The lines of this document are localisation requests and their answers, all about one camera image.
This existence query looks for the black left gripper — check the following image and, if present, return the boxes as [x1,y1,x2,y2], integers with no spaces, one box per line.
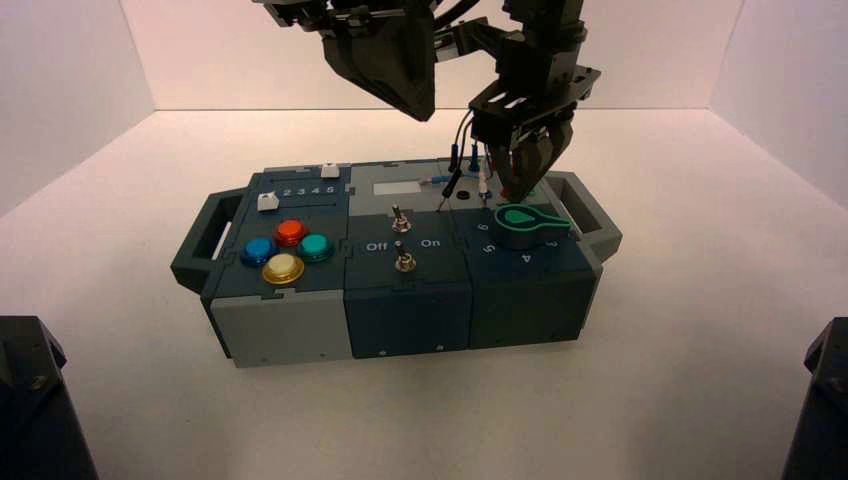
[254,0,439,122]

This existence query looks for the banana plug jumper wires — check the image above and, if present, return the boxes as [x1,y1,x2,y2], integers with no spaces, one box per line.
[418,125,495,188]

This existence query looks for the green push button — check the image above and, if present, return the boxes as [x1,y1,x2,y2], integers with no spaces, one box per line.
[296,234,336,264]

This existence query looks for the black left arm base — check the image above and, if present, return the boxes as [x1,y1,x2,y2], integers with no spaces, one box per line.
[0,315,101,480]

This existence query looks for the blue push button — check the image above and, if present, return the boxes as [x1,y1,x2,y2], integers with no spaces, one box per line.
[239,238,278,269]

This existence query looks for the yellow push button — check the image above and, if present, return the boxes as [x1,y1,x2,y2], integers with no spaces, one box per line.
[261,253,307,287]

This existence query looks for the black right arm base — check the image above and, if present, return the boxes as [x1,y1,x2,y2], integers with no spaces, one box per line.
[781,316,848,480]

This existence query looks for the red push button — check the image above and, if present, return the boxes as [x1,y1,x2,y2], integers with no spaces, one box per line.
[274,219,310,249]

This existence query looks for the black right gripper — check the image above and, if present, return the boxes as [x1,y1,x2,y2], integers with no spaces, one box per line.
[468,26,602,203]

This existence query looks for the white jumper wire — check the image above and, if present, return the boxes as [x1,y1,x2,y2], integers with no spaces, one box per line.
[478,142,495,211]

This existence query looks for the green and black rotary knob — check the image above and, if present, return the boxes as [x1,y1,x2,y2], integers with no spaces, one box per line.
[494,203,572,251]

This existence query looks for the black jumper wire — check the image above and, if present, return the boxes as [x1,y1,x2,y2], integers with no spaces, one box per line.
[435,109,475,213]

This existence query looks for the grey and teal task box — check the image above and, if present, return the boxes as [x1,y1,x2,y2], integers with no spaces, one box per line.
[170,157,624,369]

